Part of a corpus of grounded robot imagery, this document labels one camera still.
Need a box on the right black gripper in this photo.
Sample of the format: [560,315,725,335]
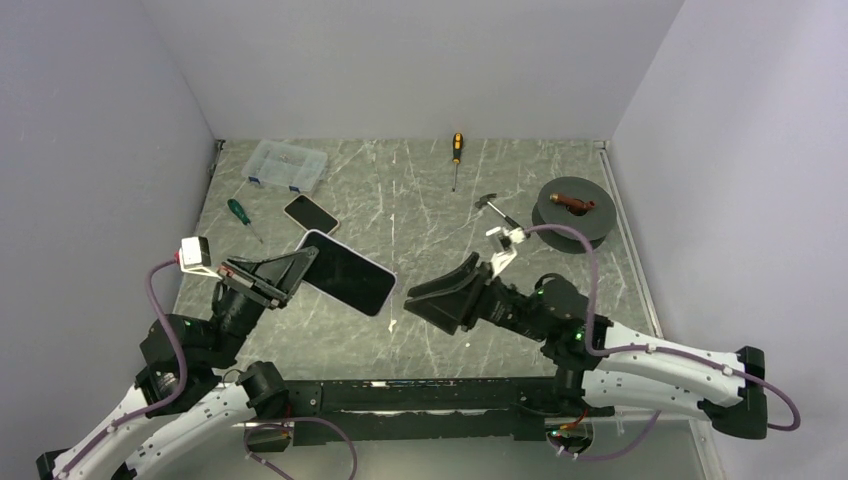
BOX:
[404,252,551,342]

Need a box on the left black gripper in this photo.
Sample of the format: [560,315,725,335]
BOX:
[204,244,321,367]

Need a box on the phone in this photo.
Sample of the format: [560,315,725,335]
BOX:
[283,194,340,234]
[298,230,397,317]

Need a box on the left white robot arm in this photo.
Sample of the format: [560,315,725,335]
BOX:
[36,247,319,479]

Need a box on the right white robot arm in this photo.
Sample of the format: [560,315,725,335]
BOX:
[404,253,768,440]

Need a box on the phone in beige case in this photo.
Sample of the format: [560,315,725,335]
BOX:
[283,194,340,234]

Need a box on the clear plastic screw box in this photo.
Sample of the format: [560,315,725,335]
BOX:
[241,140,328,193]

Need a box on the black filament spool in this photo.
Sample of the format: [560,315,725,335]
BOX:
[531,176,617,249]

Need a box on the brown red tool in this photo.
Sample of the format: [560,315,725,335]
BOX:
[549,193,596,216]

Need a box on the orange black screwdriver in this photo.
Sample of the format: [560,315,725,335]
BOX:
[451,132,464,192]

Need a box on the green handled screwdriver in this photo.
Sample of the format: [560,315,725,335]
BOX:
[227,198,264,244]

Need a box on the small black handled hammer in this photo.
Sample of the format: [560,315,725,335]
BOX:
[473,193,521,229]

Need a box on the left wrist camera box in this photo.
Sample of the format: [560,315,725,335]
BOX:
[177,236,217,277]

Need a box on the black base frame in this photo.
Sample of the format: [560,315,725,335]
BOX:
[256,377,609,446]

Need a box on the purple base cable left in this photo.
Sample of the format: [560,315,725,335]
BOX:
[242,415,359,480]

